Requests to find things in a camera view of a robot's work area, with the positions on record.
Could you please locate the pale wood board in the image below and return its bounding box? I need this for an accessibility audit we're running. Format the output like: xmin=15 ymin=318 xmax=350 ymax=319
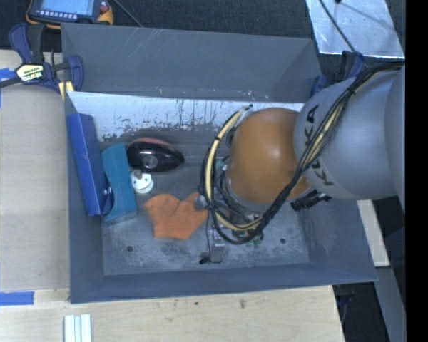
xmin=0 ymin=81 xmax=71 ymax=293

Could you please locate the black cylinder on white bracket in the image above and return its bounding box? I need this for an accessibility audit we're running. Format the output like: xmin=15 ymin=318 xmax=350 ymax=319
xmin=290 ymin=189 xmax=332 ymax=212

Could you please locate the white round knob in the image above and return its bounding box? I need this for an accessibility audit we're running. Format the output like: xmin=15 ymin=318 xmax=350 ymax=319
xmin=129 ymin=169 xmax=155 ymax=195

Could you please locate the black and red oval object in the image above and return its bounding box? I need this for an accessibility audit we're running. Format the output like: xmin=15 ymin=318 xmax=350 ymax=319
xmin=126 ymin=137 xmax=186 ymax=174

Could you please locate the grey metal bin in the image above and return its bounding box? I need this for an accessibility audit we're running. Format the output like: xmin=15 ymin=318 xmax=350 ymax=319
xmin=60 ymin=22 xmax=379 ymax=304

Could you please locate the orange cloth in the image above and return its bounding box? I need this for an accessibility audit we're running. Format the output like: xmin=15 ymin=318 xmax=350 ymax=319
xmin=143 ymin=190 xmax=210 ymax=242

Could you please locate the blue flat box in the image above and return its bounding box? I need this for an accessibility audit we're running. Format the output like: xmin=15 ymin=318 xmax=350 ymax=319
xmin=66 ymin=112 xmax=112 ymax=217

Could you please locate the teal rectangular block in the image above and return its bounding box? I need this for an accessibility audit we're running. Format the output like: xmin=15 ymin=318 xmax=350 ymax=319
xmin=100 ymin=142 xmax=138 ymax=224

